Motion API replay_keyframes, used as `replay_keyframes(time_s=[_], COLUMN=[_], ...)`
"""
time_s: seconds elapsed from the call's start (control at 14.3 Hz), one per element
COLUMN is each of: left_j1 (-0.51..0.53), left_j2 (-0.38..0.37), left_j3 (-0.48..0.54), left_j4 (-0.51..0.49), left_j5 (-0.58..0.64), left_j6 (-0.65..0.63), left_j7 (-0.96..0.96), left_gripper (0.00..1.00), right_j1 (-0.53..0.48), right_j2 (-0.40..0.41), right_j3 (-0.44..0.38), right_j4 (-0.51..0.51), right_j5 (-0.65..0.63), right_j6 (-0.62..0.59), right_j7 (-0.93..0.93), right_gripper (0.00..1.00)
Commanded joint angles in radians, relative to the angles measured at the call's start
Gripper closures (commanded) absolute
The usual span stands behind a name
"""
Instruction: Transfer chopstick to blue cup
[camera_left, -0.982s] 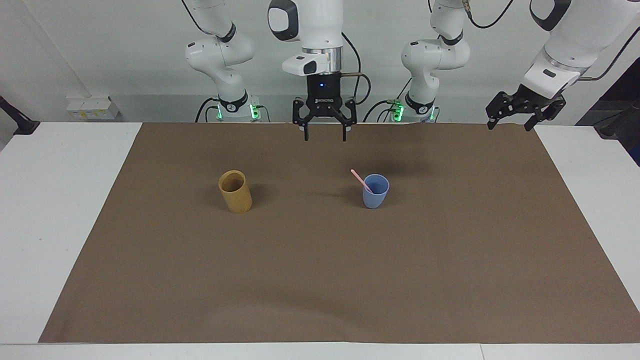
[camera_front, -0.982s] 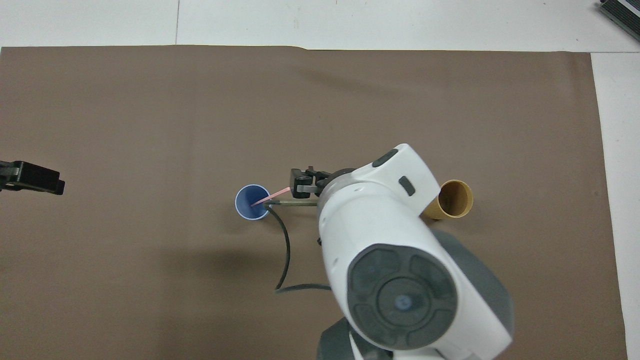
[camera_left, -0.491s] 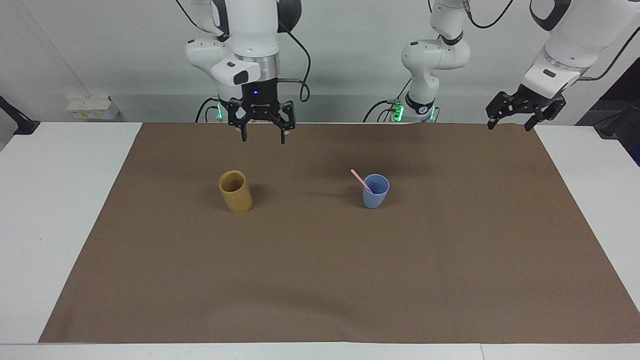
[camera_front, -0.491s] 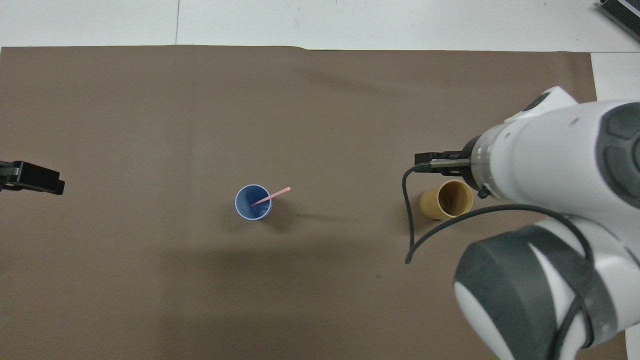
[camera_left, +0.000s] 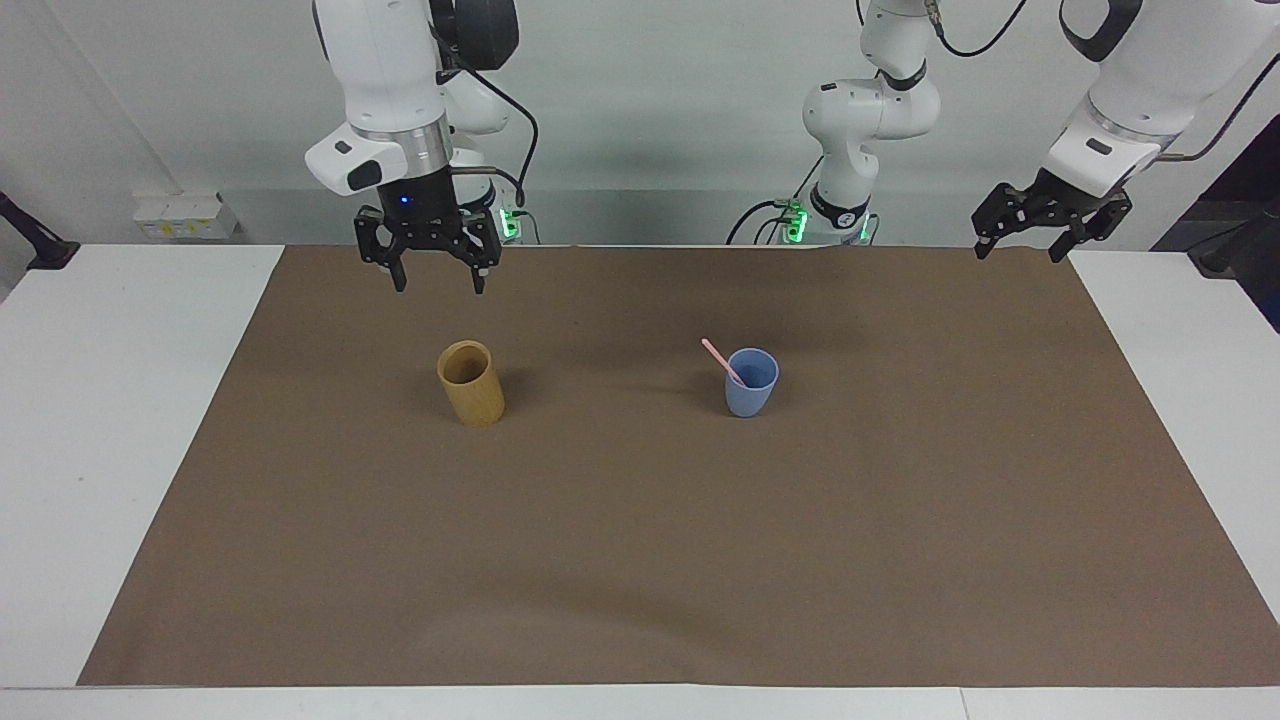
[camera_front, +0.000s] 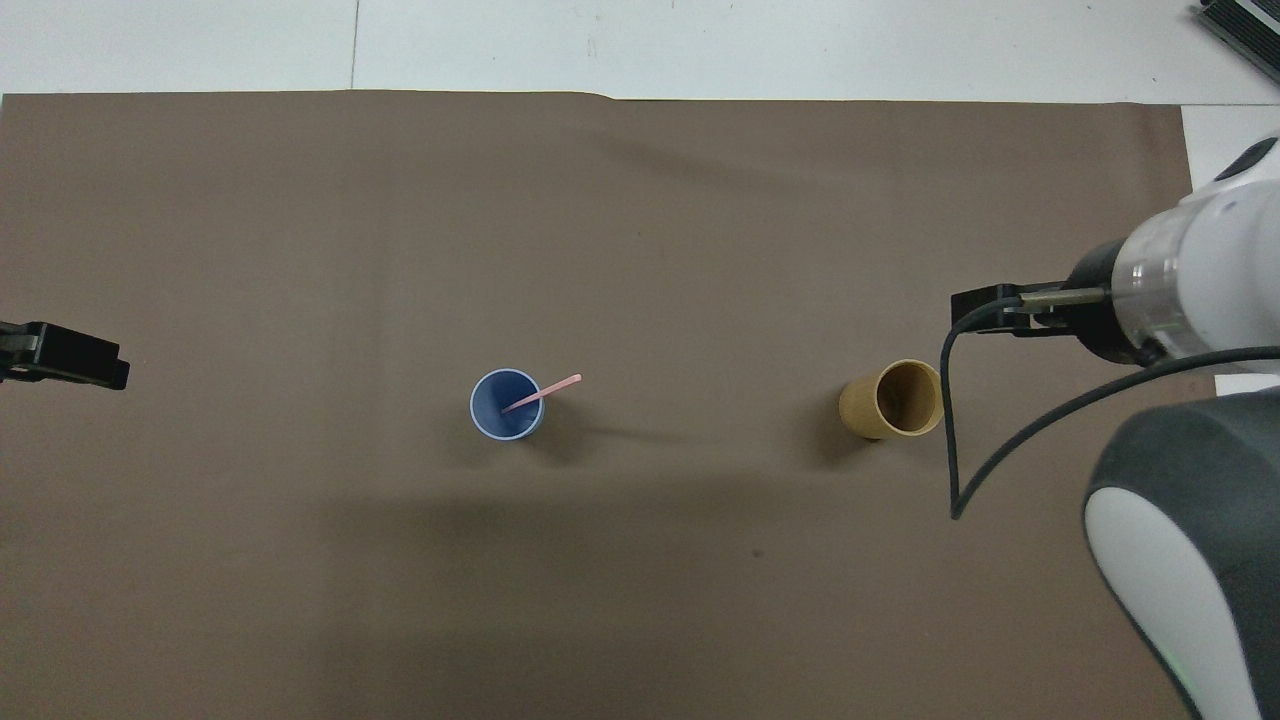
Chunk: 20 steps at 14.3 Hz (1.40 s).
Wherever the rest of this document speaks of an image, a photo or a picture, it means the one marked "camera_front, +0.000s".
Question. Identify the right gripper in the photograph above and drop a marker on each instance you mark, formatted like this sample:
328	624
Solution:
1092	325

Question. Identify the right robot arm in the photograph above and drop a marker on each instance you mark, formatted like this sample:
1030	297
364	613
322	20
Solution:
1230	250

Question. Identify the blue cup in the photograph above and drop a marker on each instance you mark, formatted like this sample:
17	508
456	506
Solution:
490	405

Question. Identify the brown paper cup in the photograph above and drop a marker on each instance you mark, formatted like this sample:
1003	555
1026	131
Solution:
860	405

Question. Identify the pink chopstick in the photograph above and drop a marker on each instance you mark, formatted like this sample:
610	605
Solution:
552	389

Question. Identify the black stand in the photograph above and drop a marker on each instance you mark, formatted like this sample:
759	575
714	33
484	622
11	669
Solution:
1245	22

